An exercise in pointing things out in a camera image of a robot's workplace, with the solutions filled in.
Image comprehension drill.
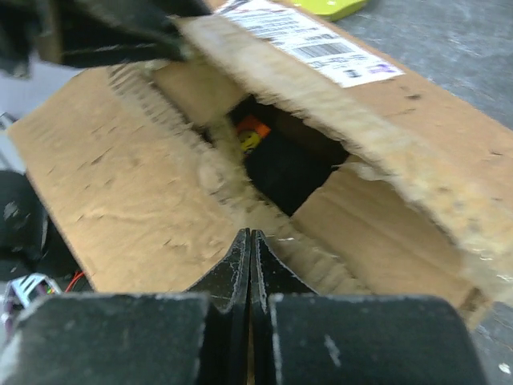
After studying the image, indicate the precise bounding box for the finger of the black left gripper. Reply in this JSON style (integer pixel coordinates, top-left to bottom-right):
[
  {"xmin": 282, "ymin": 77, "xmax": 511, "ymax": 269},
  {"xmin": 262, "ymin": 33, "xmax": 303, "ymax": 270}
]
[{"xmin": 31, "ymin": 1, "xmax": 191, "ymax": 68}]

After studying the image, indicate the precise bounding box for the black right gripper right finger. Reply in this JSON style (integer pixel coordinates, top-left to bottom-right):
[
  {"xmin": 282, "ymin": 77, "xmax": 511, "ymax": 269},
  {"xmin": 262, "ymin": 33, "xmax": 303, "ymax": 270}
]
[{"xmin": 250, "ymin": 230, "xmax": 487, "ymax": 385}]

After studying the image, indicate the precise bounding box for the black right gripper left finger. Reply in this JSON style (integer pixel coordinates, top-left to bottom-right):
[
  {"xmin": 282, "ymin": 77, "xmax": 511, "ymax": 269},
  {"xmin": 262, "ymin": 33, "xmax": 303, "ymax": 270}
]
[{"xmin": 1, "ymin": 229, "xmax": 251, "ymax": 384}]

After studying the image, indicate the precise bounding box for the brown cardboard express box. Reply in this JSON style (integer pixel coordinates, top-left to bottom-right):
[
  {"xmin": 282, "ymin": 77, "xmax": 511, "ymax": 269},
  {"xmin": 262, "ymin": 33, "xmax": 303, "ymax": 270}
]
[{"xmin": 9, "ymin": 1, "xmax": 512, "ymax": 326}]

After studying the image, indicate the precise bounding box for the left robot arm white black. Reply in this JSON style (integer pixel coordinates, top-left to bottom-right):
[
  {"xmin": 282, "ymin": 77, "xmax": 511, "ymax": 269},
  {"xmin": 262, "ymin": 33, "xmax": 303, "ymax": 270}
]
[{"xmin": 1, "ymin": 1, "xmax": 211, "ymax": 281}]

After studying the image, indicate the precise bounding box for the orange yellow toy in box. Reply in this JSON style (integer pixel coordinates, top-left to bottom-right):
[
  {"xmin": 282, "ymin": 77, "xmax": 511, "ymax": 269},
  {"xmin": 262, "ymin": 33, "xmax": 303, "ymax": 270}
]
[{"xmin": 236, "ymin": 115, "xmax": 271, "ymax": 156}]

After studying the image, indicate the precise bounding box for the green dotted plate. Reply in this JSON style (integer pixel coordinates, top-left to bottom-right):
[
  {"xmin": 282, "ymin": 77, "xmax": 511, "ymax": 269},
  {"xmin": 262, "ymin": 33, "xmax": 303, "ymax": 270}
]
[{"xmin": 293, "ymin": 0, "xmax": 368, "ymax": 22}]

